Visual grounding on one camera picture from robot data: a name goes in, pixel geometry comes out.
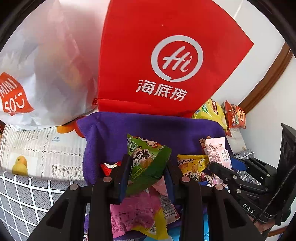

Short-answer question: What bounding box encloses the wooden door frame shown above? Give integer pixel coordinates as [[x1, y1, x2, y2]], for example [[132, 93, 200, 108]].
[[239, 43, 294, 114]]

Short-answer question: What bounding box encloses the blue tissue pack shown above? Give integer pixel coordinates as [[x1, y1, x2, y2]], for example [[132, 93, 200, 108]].
[[169, 213, 210, 241]]

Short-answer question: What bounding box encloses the red paper bag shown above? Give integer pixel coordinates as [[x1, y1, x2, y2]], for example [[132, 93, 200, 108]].
[[94, 0, 255, 119]]

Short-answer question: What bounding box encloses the fruit print table cover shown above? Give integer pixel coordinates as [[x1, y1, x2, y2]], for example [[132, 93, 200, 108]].
[[0, 120, 248, 180]]

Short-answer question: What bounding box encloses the pale pink snack packet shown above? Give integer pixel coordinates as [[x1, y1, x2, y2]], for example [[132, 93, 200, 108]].
[[150, 178, 181, 220]]

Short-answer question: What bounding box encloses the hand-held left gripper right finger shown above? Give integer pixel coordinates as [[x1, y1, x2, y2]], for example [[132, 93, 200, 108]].
[[165, 160, 265, 241]]

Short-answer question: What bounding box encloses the black coiled cable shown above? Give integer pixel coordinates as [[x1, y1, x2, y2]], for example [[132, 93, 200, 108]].
[[253, 183, 285, 223]]

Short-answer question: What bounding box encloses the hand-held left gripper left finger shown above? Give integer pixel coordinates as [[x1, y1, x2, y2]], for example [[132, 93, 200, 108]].
[[27, 154, 133, 241]]

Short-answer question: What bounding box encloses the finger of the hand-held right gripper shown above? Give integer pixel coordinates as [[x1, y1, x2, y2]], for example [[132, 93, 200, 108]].
[[208, 162, 269, 197], [229, 156, 278, 184]]

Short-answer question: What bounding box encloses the purple towel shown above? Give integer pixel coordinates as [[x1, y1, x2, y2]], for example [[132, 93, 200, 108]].
[[76, 112, 232, 186]]

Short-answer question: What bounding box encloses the yellow chip bag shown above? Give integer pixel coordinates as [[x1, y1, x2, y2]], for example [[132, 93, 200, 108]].
[[192, 98, 228, 132]]

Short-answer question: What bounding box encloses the white plastic bag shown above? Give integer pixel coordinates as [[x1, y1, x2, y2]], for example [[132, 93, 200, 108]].
[[0, 0, 104, 131]]

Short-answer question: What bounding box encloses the pink bear print packet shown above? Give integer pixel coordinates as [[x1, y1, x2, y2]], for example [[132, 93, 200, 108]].
[[199, 173, 216, 186]]

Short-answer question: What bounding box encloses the orange chip bag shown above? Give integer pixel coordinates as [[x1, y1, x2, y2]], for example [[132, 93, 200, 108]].
[[223, 100, 247, 129]]

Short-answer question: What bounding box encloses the yellow snack packet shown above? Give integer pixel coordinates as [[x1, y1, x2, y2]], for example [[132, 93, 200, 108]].
[[177, 154, 210, 182]]

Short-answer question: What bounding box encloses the white pink stick packet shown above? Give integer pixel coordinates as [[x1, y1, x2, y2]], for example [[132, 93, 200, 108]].
[[200, 136, 233, 169]]

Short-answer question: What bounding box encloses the grey checked tablecloth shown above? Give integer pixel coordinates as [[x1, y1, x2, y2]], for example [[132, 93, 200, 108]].
[[0, 149, 256, 241]]

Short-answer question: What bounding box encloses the red snack packet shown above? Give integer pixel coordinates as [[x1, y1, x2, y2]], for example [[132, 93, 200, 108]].
[[100, 162, 122, 176]]

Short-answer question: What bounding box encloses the green snack packet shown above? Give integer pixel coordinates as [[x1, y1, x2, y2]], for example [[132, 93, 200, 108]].
[[125, 134, 172, 197]]

